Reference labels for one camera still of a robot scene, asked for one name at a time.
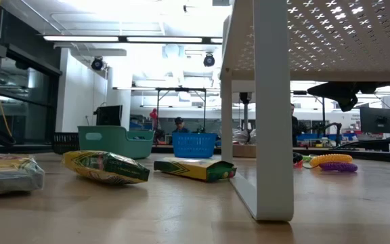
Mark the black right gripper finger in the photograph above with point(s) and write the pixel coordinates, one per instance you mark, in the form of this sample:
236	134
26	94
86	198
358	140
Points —
337	91
348	104

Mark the green coil wristband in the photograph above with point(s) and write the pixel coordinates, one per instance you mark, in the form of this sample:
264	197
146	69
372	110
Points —
307	158

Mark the white perforated metal shelf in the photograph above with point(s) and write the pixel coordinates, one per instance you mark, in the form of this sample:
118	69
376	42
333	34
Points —
273	135

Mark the yellow green crayon box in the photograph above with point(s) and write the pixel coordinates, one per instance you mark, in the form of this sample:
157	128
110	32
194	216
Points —
9	173
103	167
191	167

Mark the large black monitor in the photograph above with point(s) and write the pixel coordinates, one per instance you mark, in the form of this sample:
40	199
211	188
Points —
378	120

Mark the person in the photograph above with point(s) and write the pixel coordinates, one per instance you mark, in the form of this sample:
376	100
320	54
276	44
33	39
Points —
179	123
294	125

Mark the yellow coil wristband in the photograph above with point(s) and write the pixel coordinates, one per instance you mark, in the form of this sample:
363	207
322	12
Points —
332	158

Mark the purple coil wristband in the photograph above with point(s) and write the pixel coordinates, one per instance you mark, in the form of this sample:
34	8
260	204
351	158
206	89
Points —
339	166

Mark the black coil wristband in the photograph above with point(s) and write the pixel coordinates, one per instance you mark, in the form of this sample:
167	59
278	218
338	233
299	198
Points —
297	157

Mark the round black ceiling fixture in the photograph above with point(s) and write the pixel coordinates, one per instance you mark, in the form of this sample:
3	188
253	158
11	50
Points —
209	60
97	63

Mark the blue slotted plastic basket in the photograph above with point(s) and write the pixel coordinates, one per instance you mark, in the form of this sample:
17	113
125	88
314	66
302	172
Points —
193	145

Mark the red background object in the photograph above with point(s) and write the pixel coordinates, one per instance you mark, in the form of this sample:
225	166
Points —
153	115

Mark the small black monitor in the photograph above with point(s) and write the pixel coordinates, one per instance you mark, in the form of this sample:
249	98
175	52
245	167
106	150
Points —
108	116

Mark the teal plastic bin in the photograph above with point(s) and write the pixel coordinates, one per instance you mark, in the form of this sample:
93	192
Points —
110	144

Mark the ceiling light strip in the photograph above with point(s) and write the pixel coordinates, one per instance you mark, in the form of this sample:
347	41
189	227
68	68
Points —
80	38

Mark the black slotted plastic basket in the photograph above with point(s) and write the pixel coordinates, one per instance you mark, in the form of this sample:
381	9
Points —
64	142

